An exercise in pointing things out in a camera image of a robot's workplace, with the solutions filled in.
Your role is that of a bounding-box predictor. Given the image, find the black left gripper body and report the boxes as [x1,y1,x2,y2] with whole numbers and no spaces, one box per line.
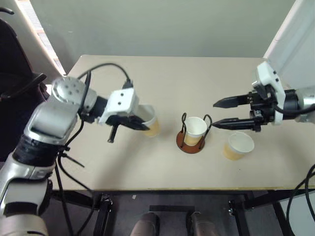
[106,114,139,128]

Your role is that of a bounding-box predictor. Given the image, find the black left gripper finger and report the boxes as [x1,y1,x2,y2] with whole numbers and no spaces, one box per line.
[107,124,119,144]
[126,116,151,131]

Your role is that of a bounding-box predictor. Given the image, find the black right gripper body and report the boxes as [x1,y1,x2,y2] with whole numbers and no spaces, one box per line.
[247,85,276,133]

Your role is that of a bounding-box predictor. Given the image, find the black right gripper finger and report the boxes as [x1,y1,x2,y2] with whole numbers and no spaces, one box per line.
[212,94,251,109]
[212,117,254,131]

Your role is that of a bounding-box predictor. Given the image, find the white and tan paper cup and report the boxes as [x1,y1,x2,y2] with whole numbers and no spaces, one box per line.
[184,116,208,147]
[137,104,162,138]
[222,132,255,162]

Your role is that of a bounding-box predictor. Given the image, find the dark rounded shape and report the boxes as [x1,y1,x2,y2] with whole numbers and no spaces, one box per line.
[186,212,219,236]
[129,212,161,236]

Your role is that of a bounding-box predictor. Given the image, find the window blind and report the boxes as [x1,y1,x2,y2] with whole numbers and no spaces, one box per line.
[14,0,67,76]

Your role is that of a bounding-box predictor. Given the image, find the black office chair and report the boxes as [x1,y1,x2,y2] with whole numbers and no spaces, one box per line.
[0,7,51,163]

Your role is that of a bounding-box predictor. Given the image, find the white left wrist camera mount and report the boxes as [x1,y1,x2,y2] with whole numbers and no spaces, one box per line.
[96,88,140,125]

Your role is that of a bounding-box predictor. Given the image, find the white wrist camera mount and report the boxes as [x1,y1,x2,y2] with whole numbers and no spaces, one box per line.
[96,88,140,125]
[251,61,286,125]

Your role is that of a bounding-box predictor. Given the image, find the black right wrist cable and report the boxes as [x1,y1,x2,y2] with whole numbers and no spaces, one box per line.
[272,102,315,116]

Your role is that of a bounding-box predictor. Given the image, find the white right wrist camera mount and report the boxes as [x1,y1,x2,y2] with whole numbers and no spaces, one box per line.
[251,61,286,125]

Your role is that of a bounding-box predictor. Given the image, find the black cable tie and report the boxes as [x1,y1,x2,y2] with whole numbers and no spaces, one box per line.
[58,151,86,169]

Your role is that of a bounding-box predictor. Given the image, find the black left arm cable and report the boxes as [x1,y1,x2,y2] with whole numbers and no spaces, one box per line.
[54,63,135,195]

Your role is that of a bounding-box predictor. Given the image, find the black table frame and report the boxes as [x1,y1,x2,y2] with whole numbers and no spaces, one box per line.
[48,188,290,236]

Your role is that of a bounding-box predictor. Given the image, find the black hanging cable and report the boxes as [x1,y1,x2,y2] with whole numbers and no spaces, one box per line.
[286,163,315,236]

